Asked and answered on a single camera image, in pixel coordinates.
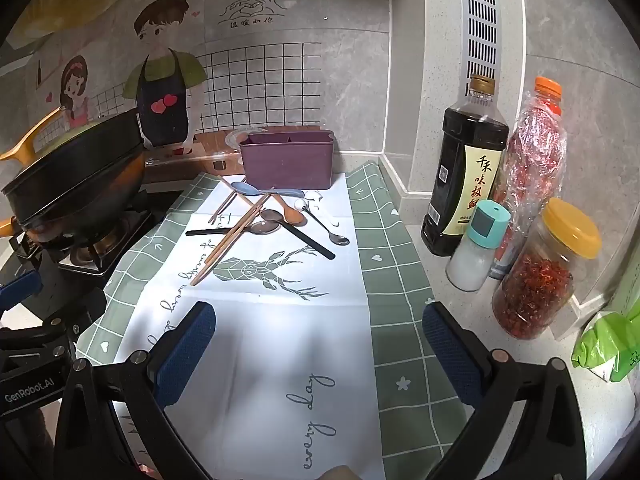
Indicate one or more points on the cartoon wall poster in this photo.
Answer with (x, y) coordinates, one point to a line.
(165, 85)

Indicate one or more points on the dark soy sauce bottle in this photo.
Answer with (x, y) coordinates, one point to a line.
(465, 180)

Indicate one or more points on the gas stove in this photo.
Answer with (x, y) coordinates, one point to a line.
(115, 242)

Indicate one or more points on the yellow lid chili jar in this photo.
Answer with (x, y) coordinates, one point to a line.
(535, 285)

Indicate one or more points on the small white spoon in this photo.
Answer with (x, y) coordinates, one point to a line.
(299, 204)

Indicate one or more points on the yellow pot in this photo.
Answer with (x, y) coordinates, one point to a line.
(35, 135)

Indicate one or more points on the orange cap chili bottle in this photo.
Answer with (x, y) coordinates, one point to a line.
(537, 145)

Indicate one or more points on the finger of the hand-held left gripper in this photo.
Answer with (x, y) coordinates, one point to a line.
(35, 332)
(20, 286)

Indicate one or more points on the purple plastic utensil holder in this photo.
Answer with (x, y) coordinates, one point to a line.
(285, 160)

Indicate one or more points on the black wok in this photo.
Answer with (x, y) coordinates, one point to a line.
(75, 180)

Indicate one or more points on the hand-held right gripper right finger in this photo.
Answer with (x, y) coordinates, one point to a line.
(450, 360)

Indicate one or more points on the green checked tablecloth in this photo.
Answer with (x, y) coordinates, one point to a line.
(280, 340)

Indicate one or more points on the white vent grille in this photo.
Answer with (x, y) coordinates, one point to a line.
(480, 25)

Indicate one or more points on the slim metal spoon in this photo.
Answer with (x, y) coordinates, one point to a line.
(340, 239)

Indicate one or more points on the wooden spoon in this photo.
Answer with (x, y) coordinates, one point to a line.
(295, 217)

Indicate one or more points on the wooden chopstick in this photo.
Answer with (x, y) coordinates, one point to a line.
(235, 189)
(220, 255)
(245, 222)
(227, 202)
(223, 212)

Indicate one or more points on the teal lid salt shaker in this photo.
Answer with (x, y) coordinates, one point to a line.
(475, 255)

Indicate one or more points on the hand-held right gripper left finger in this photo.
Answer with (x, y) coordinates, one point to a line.
(187, 355)

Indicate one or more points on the green plastic bag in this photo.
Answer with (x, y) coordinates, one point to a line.
(610, 345)

